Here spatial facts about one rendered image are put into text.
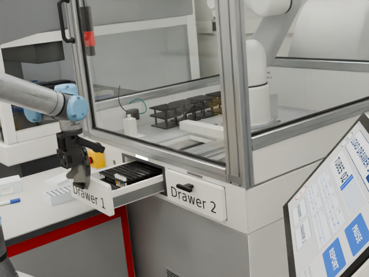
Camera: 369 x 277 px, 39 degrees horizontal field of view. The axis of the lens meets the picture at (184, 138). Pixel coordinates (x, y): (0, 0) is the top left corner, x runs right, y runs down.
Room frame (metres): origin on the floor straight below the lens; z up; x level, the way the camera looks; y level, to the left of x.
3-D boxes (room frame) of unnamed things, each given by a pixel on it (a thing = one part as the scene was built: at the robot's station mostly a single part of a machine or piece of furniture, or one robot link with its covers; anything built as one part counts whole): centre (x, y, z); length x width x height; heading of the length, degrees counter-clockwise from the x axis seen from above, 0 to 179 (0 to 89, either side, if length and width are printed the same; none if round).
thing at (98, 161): (2.12, 0.38, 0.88); 0.07 x 0.05 x 0.07; 37
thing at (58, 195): (1.98, 0.51, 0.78); 0.12 x 0.08 x 0.04; 124
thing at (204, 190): (1.61, -0.02, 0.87); 0.29 x 0.02 x 0.11; 37
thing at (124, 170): (1.85, 0.19, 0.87); 0.22 x 0.18 x 0.06; 127
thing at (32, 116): (1.63, 0.43, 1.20); 0.11 x 0.11 x 0.08; 51
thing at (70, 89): (1.71, 0.38, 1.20); 0.09 x 0.08 x 0.11; 141
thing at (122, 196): (1.86, 0.18, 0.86); 0.40 x 0.26 x 0.06; 127
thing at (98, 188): (1.73, 0.35, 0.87); 0.29 x 0.02 x 0.11; 37
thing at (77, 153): (1.71, 0.38, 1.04); 0.09 x 0.08 x 0.12; 127
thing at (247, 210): (2.12, -0.24, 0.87); 1.02 x 0.95 x 0.14; 37
